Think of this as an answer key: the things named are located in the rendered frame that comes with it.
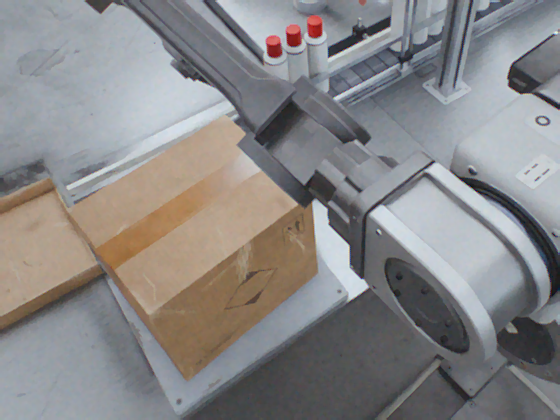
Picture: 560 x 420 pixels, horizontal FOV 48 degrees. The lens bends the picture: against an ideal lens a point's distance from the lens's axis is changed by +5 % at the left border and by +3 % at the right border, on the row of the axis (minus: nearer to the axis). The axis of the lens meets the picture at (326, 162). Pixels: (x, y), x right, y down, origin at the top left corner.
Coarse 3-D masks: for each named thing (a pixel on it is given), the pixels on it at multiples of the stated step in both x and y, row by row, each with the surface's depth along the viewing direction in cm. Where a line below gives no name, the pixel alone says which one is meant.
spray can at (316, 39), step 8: (312, 16) 130; (312, 24) 128; (320, 24) 129; (312, 32) 130; (320, 32) 130; (304, 40) 132; (312, 40) 131; (320, 40) 131; (312, 48) 132; (320, 48) 132; (312, 56) 134; (320, 56) 134; (312, 64) 136; (320, 64) 136; (312, 72) 138; (320, 72) 138; (328, 80) 142; (320, 88) 141; (328, 88) 144
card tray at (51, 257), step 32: (32, 192) 132; (0, 224) 130; (32, 224) 129; (64, 224) 129; (0, 256) 125; (32, 256) 125; (64, 256) 124; (0, 288) 121; (32, 288) 120; (64, 288) 118; (0, 320) 114
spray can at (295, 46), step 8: (296, 24) 128; (288, 32) 127; (296, 32) 127; (288, 40) 128; (296, 40) 128; (288, 48) 130; (296, 48) 129; (304, 48) 130; (288, 56) 131; (296, 56) 130; (304, 56) 132; (288, 64) 133; (296, 64) 132; (304, 64) 133; (296, 72) 134; (304, 72) 135
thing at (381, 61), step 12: (504, 0) 163; (480, 12) 161; (492, 12) 161; (432, 36) 156; (420, 48) 153; (372, 60) 151; (384, 60) 151; (396, 60) 151; (348, 72) 148; (360, 72) 148; (372, 72) 148; (336, 84) 146; (348, 84) 146
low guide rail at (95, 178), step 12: (372, 36) 151; (384, 36) 152; (348, 48) 149; (360, 48) 150; (336, 60) 147; (228, 108) 137; (204, 120) 135; (180, 132) 133; (192, 132) 134; (156, 144) 131; (168, 144) 132; (132, 156) 129; (144, 156) 130; (108, 168) 128; (120, 168) 129; (84, 180) 126; (96, 180) 127; (72, 192) 126
